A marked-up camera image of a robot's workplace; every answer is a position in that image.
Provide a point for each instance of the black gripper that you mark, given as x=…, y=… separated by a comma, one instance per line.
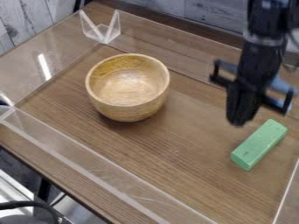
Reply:
x=252, y=82

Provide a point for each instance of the clear acrylic tray wall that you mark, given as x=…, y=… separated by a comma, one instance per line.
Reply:
x=154, y=172

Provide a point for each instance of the black table leg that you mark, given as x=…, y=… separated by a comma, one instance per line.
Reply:
x=44, y=190

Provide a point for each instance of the green rectangular block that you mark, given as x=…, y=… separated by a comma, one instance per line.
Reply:
x=252, y=149

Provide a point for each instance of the clear acrylic corner bracket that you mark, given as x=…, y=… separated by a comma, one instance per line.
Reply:
x=102, y=33

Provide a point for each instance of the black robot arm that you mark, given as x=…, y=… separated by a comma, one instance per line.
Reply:
x=271, y=20

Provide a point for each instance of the brown wooden bowl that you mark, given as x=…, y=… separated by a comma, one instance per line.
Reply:
x=127, y=86

